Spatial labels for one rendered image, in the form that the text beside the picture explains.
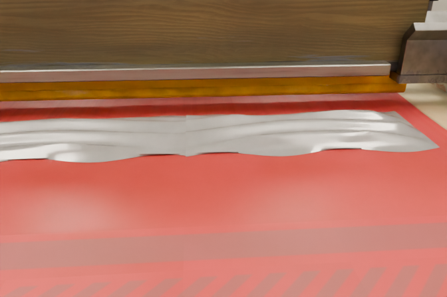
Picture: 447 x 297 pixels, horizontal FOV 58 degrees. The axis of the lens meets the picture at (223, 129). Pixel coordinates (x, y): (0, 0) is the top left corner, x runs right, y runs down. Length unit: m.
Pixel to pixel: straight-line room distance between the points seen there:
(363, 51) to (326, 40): 0.03
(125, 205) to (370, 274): 0.13
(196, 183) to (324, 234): 0.08
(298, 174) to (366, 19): 0.16
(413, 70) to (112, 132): 0.25
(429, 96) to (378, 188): 0.19
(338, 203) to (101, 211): 0.13
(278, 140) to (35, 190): 0.16
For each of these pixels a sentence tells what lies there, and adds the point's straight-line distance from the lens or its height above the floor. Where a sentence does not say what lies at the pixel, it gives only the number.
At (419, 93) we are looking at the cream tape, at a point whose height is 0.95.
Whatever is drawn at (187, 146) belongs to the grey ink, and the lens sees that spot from 0.28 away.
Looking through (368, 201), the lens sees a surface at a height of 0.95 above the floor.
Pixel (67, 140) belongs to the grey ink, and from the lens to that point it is 0.30.
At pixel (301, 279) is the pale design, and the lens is 0.19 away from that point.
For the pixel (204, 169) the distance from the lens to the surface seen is 0.26.
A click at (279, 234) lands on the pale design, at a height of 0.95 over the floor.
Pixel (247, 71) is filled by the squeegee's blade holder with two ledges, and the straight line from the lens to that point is 0.33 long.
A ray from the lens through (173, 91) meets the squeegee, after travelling 0.36.
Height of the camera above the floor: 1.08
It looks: 24 degrees down
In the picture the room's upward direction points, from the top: straight up
